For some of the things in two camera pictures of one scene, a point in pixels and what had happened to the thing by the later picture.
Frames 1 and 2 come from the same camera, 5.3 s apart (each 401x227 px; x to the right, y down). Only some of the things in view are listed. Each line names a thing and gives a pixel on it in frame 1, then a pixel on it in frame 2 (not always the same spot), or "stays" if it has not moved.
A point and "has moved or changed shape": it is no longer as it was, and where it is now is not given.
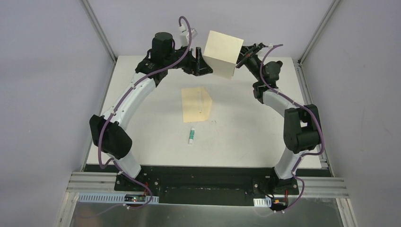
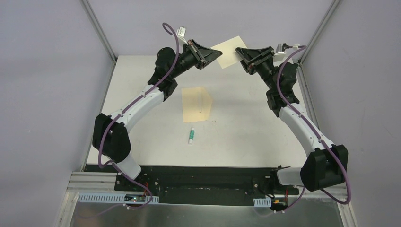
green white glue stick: [191, 136] stays
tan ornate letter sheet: [221, 53] has moved or changed shape
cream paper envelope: [196, 104] stays
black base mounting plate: [206, 185] stays
